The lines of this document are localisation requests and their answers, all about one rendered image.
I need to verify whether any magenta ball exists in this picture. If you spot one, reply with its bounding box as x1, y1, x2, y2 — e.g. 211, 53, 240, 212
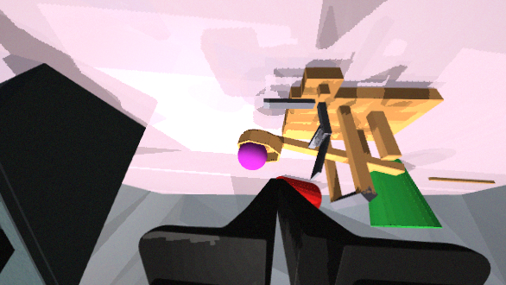
237, 142, 268, 170

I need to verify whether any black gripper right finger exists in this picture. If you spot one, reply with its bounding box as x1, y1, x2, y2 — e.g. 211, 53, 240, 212
277, 179, 490, 285

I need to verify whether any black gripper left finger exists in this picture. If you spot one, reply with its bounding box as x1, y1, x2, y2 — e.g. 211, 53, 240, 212
138, 178, 279, 285

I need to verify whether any red cone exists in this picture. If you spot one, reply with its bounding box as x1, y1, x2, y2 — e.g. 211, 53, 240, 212
276, 176, 322, 209

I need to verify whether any green cup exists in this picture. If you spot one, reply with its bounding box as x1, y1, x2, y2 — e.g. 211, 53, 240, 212
368, 169, 442, 229

